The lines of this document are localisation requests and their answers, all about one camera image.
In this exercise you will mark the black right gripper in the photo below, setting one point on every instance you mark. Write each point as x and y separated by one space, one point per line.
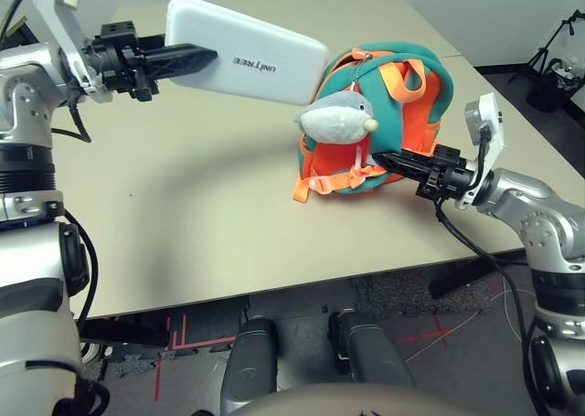
450 176

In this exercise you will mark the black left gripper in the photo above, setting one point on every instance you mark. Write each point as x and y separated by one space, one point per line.
119 61

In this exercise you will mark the teal and orange backpack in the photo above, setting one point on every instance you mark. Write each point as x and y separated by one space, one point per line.
388 128

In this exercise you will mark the white Unitree box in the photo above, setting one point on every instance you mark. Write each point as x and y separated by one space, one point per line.
256 41

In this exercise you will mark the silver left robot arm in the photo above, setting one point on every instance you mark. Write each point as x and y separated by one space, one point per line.
27 96

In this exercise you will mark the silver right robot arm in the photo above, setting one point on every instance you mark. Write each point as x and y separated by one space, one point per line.
539 215

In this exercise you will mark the black trash bin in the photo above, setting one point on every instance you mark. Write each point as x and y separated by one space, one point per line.
548 98

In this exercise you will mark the grey right robot leg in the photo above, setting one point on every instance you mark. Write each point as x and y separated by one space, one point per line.
370 352

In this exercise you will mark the grey robot leg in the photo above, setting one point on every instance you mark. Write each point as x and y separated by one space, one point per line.
370 352
251 361

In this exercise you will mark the black tripod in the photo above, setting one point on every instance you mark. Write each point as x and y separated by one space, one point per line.
573 20

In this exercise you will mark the grey robot torso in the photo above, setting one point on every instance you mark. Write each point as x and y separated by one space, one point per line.
343 402

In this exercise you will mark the grey left robot leg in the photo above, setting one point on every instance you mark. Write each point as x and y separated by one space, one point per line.
251 361

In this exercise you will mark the white caster wheel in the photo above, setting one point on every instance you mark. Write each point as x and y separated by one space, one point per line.
93 354

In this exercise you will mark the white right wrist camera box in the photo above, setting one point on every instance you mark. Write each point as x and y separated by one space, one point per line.
491 123

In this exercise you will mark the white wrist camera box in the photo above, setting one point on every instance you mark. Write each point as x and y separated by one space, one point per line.
491 123
59 18

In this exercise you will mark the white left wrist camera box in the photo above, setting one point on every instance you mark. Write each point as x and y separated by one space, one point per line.
59 18

